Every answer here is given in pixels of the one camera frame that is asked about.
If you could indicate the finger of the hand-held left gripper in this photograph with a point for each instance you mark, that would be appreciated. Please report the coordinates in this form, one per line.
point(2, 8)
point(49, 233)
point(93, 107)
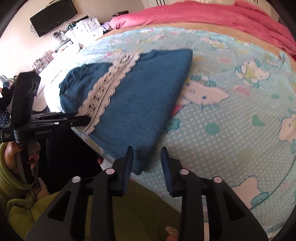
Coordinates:
point(76, 121)
point(57, 115)

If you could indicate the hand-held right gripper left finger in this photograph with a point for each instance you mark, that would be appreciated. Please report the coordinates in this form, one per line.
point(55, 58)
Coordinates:
point(129, 169)

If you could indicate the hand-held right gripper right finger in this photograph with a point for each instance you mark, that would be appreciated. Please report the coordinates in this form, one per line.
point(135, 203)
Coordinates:
point(167, 172)

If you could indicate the blue denim pants lace hem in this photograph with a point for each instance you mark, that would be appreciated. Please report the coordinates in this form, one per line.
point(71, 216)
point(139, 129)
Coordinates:
point(143, 104)

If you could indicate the person's left forearm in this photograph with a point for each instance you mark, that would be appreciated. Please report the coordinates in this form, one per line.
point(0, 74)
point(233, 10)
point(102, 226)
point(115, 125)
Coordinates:
point(16, 208)

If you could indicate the person's left hand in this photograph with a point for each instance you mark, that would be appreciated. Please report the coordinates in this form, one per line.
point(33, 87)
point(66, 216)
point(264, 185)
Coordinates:
point(11, 160)

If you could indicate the person's right hand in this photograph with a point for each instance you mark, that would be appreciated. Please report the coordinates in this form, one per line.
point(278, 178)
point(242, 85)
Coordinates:
point(172, 235)

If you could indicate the dark polka dot cloth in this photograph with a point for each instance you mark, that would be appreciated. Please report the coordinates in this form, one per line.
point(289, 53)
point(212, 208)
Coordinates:
point(5, 104)

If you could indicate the person's black trousers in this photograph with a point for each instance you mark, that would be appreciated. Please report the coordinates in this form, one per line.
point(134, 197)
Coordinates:
point(69, 157)

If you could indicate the person's green garment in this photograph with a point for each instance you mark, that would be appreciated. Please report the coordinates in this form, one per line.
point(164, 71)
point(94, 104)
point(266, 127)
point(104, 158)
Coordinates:
point(138, 215)

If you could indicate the white dressing table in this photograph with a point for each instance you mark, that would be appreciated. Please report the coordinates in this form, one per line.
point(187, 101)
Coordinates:
point(60, 64)

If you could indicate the cartoon cat printed blanket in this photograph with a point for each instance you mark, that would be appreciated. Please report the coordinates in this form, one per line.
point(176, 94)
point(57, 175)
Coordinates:
point(231, 139)

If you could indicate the white drawer cabinet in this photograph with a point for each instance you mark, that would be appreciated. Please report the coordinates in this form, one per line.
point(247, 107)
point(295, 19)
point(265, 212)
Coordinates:
point(85, 29)

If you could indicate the black flat television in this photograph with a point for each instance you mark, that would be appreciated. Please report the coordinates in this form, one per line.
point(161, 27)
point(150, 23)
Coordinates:
point(53, 16)

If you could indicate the purple clothing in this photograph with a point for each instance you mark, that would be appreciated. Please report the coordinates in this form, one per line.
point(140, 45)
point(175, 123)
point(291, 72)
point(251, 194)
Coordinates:
point(106, 26)

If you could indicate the pink duvet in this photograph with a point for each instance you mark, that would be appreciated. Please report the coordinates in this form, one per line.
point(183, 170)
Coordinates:
point(196, 16)

